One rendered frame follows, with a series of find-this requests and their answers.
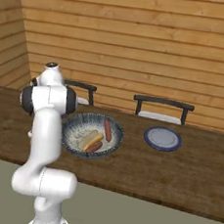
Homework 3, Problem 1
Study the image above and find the red sausage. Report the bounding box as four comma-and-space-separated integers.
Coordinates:
102, 119, 115, 144
84, 140, 104, 155

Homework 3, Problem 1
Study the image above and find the blue patterned bowl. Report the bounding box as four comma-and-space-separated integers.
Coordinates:
58, 109, 127, 162

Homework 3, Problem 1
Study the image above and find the yellow hot dog bun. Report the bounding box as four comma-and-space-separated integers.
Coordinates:
82, 132, 106, 154

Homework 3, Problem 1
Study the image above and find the pale hot dog bun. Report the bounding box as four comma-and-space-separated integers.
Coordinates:
77, 127, 100, 152

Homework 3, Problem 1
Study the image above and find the blue rimmed white plate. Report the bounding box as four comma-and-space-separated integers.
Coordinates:
141, 124, 184, 155

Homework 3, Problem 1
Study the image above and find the black chair with white seat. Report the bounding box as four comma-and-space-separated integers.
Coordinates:
61, 78, 99, 108
131, 93, 196, 127

